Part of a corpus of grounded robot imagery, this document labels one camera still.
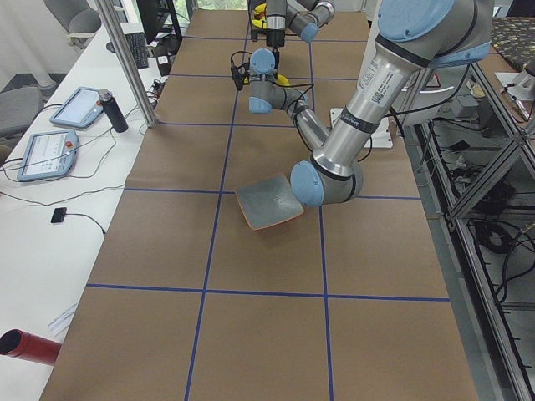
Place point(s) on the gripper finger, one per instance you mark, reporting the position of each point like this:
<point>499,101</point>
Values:
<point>276,56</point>

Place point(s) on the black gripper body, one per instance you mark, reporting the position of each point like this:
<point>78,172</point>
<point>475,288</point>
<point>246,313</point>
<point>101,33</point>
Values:
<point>274,38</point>

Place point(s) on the yellow banana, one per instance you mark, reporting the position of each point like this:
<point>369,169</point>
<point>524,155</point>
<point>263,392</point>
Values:
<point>282,80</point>
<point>260,8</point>
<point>260,23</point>

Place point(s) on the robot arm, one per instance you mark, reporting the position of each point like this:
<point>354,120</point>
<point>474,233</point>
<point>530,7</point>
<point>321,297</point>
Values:
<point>413,35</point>
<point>280,16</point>

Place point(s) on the woven fruit basket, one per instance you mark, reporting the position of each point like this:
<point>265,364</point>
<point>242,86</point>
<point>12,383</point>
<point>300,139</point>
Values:
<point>259,16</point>

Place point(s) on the grey square plate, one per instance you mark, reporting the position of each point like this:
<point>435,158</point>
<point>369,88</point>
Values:
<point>268,202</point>

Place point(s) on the black box with label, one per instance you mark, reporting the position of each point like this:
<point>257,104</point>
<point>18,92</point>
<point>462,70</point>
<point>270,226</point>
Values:
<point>163,59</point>

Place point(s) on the black monitor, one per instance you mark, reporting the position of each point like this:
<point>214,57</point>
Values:
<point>153,16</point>

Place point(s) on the black keyboard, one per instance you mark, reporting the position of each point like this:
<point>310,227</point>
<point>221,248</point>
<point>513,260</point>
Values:
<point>138,49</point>

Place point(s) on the far teach pendant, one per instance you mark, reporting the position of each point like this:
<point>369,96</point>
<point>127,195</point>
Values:
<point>80,110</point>

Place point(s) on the teach pendant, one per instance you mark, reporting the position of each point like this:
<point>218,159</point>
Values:
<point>80,110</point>
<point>49,155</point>

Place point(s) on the near teach pendant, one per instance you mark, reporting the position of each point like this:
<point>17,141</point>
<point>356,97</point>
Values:
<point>49,155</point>

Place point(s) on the small black puck device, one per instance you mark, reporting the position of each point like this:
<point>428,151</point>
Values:
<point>58,215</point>

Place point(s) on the red cylinder bottle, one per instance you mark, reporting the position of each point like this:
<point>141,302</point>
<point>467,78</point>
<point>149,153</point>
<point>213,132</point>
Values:
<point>16,343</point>

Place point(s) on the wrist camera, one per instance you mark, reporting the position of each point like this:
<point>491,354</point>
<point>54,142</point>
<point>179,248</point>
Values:
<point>240,73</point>

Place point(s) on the white pedestal column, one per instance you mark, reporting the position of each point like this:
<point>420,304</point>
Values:
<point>381,138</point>

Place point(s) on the aluminium frame post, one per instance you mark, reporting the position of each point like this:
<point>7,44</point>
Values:
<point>117,37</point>

